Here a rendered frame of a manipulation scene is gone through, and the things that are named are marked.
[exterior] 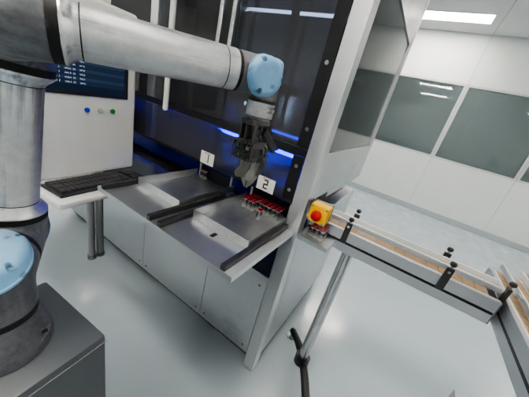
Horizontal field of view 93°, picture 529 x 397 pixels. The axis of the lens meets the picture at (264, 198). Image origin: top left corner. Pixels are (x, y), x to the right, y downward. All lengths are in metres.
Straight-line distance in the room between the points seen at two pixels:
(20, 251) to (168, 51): 0.43
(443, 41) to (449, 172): 2.17
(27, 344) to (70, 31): 0.55
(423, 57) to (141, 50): 5.35
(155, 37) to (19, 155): 0.34
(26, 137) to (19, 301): 0.30
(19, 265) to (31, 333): 0.16
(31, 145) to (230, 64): 0.40
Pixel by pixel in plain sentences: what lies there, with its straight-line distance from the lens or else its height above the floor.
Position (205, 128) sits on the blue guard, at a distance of 1.24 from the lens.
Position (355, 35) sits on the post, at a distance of 0.96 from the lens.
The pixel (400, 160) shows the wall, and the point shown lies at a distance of 5.51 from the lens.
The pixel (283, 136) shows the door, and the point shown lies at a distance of 1.01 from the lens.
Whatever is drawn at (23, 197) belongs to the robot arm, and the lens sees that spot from 0.69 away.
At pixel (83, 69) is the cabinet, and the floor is 1.27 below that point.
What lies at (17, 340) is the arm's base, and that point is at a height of 0.85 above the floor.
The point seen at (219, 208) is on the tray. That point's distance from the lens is 1.08.
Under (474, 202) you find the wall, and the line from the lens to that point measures 5.67.
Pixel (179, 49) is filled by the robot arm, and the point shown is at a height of 1.39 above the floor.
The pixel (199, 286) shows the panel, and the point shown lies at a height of 0.29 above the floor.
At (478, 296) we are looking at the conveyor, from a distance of 1.14.
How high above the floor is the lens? 1.36
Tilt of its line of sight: 22 degrees down
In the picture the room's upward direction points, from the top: 14 degrees clockwise
